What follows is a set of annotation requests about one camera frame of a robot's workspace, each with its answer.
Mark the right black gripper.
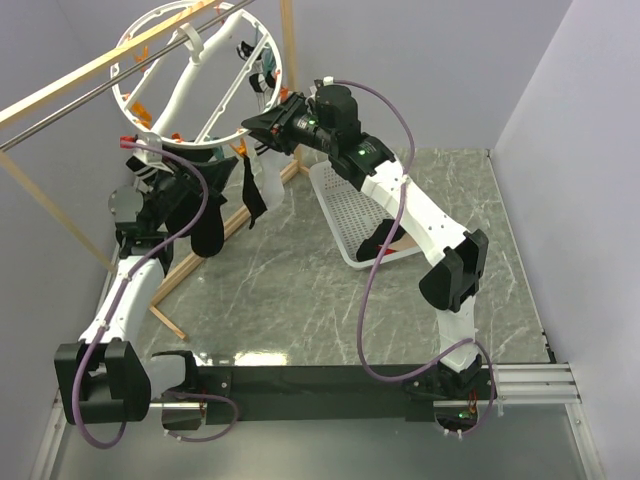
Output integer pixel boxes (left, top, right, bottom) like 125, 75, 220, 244
239, 93, 336, 158

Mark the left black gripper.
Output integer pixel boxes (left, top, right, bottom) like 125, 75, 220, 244
147, 145, 238, 230

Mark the white round clip hanger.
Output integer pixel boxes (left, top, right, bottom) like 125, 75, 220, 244
110, 2, 282, 149

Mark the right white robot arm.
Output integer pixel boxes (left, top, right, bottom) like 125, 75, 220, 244
242, 84, 489, 399

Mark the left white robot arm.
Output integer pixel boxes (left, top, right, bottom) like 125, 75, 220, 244
54, 157, 238, 424

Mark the white striped hanging sock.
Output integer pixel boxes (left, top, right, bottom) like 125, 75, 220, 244
256, 147, 289, 210

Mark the black striped sock at left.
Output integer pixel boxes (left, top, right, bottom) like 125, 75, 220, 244
190, 196, 227, 258

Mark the white plastic mesh basket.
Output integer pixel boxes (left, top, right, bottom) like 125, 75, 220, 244
309, 160, 391, 270

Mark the black beige red sock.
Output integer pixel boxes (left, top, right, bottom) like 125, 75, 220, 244
356, 218, 417, 262

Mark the metal hanging rod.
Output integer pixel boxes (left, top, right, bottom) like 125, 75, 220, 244
0, 0, 251, 151

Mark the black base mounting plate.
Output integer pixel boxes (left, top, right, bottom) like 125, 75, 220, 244
199, 364, 501, 426

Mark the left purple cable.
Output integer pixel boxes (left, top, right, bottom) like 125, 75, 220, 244
72, 139, 244, 449

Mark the purple cable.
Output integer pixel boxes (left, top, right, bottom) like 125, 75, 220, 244
72, 139, 244, 449
332, 78, 499, 444

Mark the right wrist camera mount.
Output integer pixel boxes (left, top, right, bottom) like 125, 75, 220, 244
309, 76, 334, 101

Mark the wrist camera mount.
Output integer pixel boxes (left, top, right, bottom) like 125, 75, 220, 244
309, 76, 334, 101
119, 133, 174, 180

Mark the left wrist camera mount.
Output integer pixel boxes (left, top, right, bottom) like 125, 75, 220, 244
119, 133, 174, 180

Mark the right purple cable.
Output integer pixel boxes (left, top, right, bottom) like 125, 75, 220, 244
332, 78, 499, 444

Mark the wooden rack frame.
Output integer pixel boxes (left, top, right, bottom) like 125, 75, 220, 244
1, 1, 297, 341

